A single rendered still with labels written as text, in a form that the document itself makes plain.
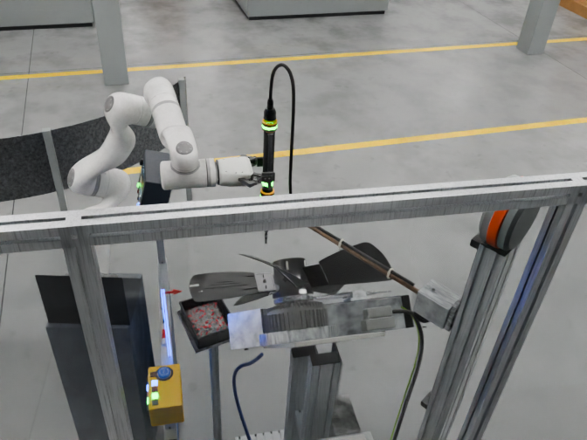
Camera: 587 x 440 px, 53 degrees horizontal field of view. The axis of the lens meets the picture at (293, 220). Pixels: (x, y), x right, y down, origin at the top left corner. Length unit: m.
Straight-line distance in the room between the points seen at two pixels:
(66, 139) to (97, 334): 2.58
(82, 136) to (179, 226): 2.72
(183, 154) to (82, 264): 0.73
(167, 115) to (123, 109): 0.25
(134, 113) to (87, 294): 1.13
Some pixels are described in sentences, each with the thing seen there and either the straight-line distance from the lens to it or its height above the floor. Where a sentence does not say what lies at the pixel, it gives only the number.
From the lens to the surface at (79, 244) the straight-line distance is 0.94.
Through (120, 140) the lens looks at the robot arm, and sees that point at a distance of 2.14.
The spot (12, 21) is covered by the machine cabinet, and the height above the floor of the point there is 0.11.
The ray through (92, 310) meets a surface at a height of 1.86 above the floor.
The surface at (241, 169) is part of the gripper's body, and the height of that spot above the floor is 1.67.
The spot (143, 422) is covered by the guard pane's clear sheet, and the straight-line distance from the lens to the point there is 1.31.
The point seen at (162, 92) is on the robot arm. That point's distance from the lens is 1.91.
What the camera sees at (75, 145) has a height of 0.82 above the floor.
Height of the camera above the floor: 2.59
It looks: 37 degrees down
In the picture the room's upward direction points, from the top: 4 degrees clockwise
